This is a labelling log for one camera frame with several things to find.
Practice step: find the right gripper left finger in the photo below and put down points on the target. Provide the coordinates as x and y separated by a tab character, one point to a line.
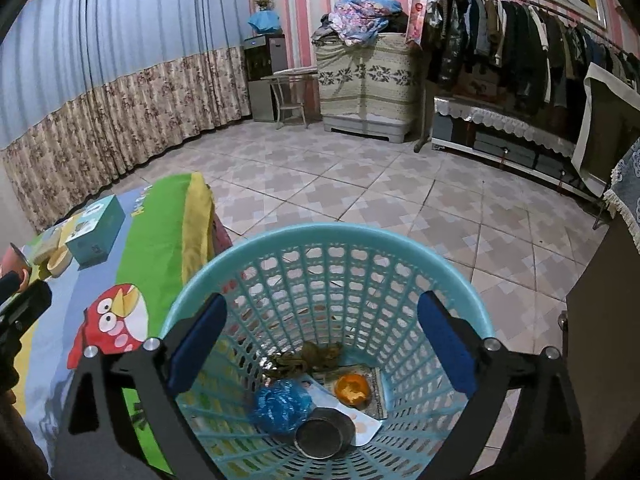
96	436

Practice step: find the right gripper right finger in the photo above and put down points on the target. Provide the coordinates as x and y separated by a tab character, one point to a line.
545	438

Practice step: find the blue bubble wrap ball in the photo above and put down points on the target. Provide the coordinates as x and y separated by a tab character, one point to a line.
280	408

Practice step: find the orange peel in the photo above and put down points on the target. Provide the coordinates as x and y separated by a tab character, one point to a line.
353	390

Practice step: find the brown paper scrap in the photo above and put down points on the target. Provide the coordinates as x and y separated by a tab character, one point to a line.
309	359

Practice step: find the snack wrapper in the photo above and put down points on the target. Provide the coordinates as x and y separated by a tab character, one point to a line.
368	419

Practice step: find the pink mug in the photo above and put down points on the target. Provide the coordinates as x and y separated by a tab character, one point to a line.
14	261

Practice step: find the cream round bowl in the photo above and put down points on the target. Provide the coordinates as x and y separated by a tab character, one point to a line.
59	261

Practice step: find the grey cloth pouch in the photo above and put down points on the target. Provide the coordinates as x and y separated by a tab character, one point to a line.
49	244

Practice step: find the light blue tissue box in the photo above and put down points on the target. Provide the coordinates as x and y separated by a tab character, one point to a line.
95	232

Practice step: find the colourful cartoon play mat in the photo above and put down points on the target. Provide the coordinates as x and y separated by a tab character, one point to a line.
170	231

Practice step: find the turquoise plastic laundry basket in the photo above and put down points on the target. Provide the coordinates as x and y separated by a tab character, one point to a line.
310	298

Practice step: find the blue floral lace cloth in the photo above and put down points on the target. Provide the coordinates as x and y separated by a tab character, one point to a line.
623	195

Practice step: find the blue and floral curtain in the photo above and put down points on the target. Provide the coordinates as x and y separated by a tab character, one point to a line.
91	89

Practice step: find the television with cloth cover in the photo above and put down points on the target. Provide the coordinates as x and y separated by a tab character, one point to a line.
610	124

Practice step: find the low tv cabinet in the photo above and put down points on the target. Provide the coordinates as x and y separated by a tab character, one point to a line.
507	142

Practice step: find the small folding table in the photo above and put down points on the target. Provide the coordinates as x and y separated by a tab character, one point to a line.
289	89

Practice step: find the water dispenser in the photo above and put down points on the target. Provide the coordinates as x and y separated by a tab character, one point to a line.
264	55

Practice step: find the blue covered plant pot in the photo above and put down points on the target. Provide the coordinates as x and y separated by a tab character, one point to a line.
265	20

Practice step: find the cabinet with patterned cover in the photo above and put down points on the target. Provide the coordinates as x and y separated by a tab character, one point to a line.
373	90

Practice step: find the clothes rack with garments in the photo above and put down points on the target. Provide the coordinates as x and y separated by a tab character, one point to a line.
516	67

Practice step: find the pile of folded bedding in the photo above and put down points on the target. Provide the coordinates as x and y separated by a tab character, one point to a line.
357	23

